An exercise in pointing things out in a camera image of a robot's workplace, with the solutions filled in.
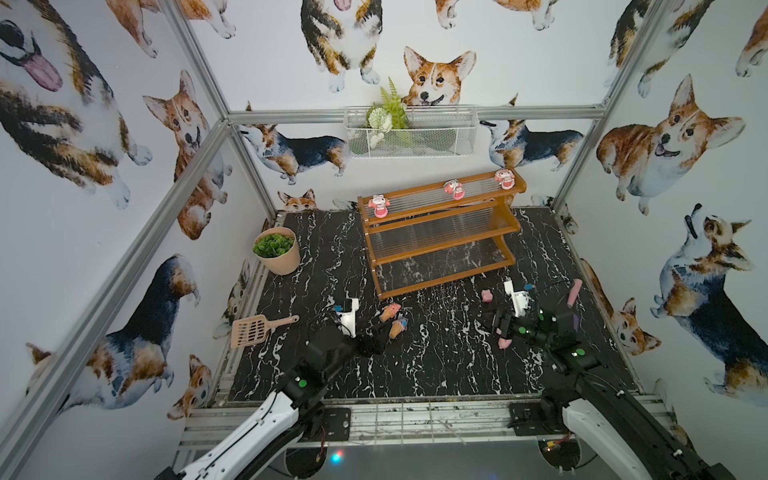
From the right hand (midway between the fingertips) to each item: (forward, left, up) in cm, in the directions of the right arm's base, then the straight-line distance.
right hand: (479, 313), depth 77 cm
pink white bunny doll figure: (+34, -10, +16) cm, 39 cm away
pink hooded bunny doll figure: (+23, +25, +17) cm, 38 cm away
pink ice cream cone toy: (+6, +24, -13) cm, 28 cm away
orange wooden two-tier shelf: (+39, +9, -15) cm, 43 cm away
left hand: (-1, +25, -2) cm, 25 cm away
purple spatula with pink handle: (+11, -34, -15) cm, 38 cm away
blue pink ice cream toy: (+1, +21, -12) cm, 24 cm away
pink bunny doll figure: (+30, +5, +17) cm, 35 cm away
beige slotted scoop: (+2, +65, -14) cm, 66 cm away
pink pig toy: (-3, -9, -13) cm, 16 cm away
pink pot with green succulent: (+22, +59, 0) cm, 63 cm away
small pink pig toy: (+12, -7, -14) cm, 19 cm away
